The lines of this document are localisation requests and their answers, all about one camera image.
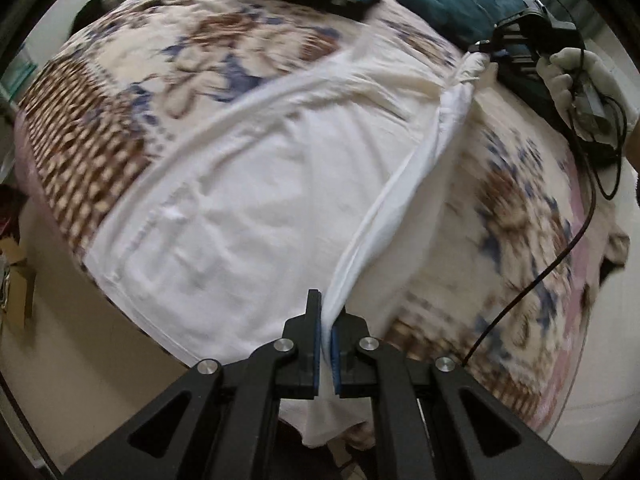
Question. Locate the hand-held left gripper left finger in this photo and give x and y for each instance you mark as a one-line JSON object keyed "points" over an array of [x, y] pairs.
{"points": [[316, 360]]}

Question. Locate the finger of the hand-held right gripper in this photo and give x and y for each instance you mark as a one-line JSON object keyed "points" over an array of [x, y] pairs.
{"points": [[487, 47]]}

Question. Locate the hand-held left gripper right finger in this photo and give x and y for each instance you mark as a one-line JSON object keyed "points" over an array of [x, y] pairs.
{"points": [[335, 360]]}

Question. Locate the white t-shirt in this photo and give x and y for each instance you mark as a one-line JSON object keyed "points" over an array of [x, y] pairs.
{"points": [[260, 200]]}

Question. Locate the person's right hand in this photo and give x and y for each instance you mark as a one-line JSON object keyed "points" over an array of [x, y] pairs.
{"points": [[600, 80]]}

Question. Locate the beige cloth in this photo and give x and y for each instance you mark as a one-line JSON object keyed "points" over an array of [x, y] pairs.
{"points": [[615, 255]]}

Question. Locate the cardboard box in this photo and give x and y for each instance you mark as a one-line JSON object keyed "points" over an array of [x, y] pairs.
{"points": [[17, 285]]}

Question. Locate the floral printed blanket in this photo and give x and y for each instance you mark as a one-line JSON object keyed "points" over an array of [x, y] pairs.
{"points": [[100, 125]]}

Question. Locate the black bag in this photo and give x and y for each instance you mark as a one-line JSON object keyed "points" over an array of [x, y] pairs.
{"points": [[97, 10]]}

